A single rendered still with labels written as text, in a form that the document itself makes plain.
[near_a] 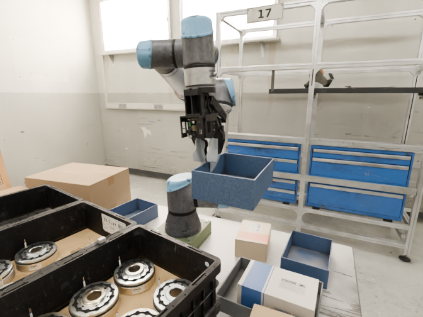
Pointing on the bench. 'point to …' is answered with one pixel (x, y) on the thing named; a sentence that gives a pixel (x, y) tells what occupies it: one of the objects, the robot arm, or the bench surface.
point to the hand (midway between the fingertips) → (209, 166)
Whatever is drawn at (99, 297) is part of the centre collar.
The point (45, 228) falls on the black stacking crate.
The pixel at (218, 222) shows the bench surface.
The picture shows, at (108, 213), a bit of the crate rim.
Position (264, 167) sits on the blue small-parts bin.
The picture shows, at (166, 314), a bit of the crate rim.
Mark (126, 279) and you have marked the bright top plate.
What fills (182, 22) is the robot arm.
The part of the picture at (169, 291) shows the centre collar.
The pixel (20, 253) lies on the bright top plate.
